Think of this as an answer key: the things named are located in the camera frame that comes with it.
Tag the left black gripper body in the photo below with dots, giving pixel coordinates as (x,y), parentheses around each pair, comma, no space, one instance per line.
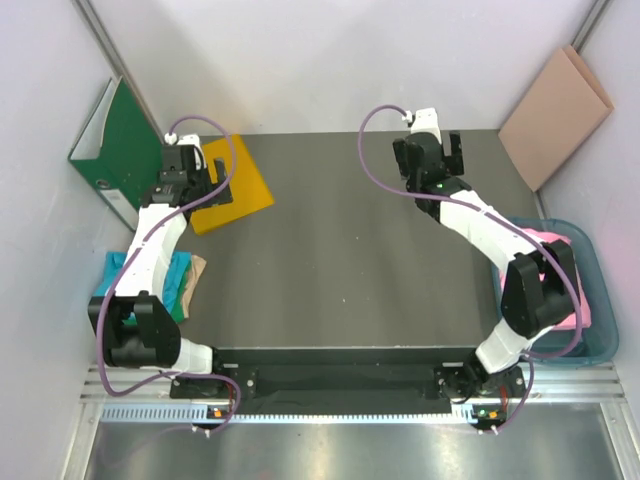
(201,180)

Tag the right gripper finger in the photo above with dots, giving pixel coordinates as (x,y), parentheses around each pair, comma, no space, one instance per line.
(401,156)
(455,162)

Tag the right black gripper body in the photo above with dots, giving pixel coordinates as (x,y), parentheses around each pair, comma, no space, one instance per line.
(444,160)

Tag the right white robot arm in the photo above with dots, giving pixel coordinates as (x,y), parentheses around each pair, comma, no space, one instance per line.
(541,287)

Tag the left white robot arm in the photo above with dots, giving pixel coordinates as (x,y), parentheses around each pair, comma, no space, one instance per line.
(134,328)

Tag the yellow padded envelope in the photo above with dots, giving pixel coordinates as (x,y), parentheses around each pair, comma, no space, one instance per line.
(249,191)

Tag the teal folded t shirt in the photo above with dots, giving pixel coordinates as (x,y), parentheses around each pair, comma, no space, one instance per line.
(174,285)

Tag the beige paper folder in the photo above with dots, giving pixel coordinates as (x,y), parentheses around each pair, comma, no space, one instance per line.
(564,105)

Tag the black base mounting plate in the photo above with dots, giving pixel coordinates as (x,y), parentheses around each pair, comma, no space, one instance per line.
(360,381)

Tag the teal plastic bin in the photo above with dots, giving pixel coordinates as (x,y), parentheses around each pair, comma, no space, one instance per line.
(600,337)

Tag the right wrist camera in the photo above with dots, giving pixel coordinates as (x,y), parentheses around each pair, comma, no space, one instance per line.
(423,121)

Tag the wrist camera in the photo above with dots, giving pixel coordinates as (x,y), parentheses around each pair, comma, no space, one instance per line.
(423,121)
(188,143)

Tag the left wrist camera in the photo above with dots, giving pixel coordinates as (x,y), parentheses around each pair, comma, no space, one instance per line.
(188,143)

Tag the green ring binder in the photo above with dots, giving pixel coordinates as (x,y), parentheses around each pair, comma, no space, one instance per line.
(118,152)

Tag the grey slotted cable duct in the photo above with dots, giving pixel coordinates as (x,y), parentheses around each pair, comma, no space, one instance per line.
(205,414)

